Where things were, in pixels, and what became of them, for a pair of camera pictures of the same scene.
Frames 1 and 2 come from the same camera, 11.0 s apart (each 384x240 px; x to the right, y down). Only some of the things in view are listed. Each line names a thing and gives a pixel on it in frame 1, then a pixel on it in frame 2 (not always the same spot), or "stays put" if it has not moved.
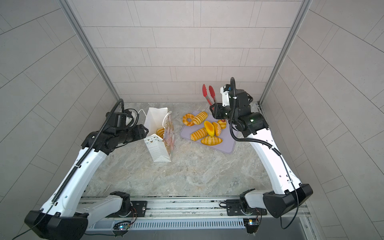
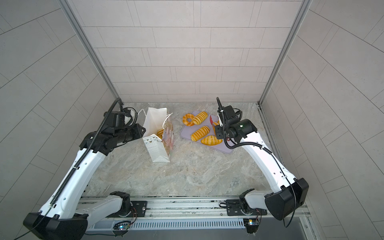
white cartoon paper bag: (161, 149) stays put
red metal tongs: (212, 93) → (212, 122)
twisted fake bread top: (160, 132) stays put
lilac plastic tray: (210, 118) → (187, 131)
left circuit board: (121, 225) stays put
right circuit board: (252, 225) stays put
